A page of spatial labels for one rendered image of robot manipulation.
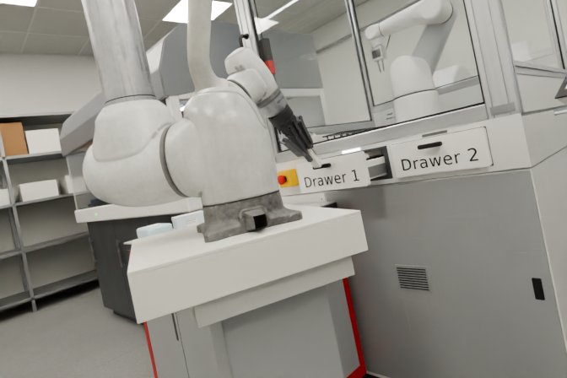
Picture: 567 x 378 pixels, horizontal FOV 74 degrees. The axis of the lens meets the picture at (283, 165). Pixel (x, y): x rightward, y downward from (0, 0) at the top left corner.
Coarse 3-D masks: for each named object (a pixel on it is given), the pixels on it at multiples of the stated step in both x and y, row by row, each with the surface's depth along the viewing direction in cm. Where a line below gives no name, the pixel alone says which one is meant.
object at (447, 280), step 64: (320, 192) 152; (384, 192) 131; (448, 192) 115; (512, 192) 103; (384, 256) 134; (448, 256) 118; (512, 256) 105; (384, 320) 138; (448, 320) 121; (512, 320) 107
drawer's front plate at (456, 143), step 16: (480, 128) 104; (400, 144) 122; (416, 144) 118; (448, 144) 111; (464, 144) 108; (480, 144) 105; (400, 160) 123; (432, 160) 115; (448, 160) 112; (464, 160) 108; (480, 160) 105; (400, 176) 124
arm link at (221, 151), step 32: (192, 96) 71; (224, 96) 68; (192, 128) 68; (224, 128) 66; (256, 128) 69; (192, 160) 68; (224, 160) 66; (256, 160) 68; (192, 192) 71; (224, 192) 67; (256, 192) 68
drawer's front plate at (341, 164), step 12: (336, 156) 124; (348, 156) 121; (360, 156) 117; (300, 168) 136; (324, 168) 128; (336, 168) 125; (348, 168) 121; (360, 168) 118; (300, 180) 137; (312, 180) 133; (324, 180) 129; (336, 180) 126; (348, 180) 122; (360, 180) 119
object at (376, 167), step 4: (368, 160) 122; (372, 160) 124; (376, 160) 126; (380, 160) 127; (384, 160) 129; (368, 164) 122; (372, 164) 124; (376, 164) 126; (380, 164) 126; (384, 164) 128; (368, 168) 121; (372, 168) 123; (376, 168) 125; (380, 168) 126; (384, 168) 128; (372, 172) 123; (376, 172) 124; (380, 172) 126; (384, 172) 128; (372, 176) 122; (376, 176) 124
